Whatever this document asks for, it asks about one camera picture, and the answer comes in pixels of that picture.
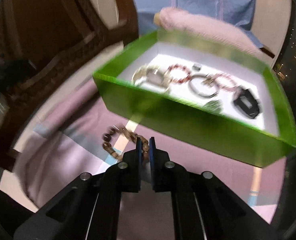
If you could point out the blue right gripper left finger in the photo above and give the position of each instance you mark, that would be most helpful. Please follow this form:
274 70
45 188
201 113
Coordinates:
138 163

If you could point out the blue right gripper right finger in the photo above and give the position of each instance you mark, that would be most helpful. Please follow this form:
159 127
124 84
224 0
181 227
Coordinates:
152 149

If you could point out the silver bangle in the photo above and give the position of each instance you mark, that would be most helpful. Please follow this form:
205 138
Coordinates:
203 86

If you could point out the black watch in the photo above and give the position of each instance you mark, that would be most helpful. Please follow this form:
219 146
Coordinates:
245 102

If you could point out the pink plaid bedsheet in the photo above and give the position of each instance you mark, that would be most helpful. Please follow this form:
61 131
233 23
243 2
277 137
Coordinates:
68 142

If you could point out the green cardboard box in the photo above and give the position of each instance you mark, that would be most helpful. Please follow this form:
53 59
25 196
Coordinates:
184 120

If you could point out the pink seat cushion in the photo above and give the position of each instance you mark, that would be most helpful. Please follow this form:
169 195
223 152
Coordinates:
206 27

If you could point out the wooden chair with armrest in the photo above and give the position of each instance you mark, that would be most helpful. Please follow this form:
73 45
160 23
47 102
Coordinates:
267 51

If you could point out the blue plaid cloth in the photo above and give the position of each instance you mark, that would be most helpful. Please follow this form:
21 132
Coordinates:
200 2

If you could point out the carved brown wooden chair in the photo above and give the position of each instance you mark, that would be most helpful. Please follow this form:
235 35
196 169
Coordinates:
42 43

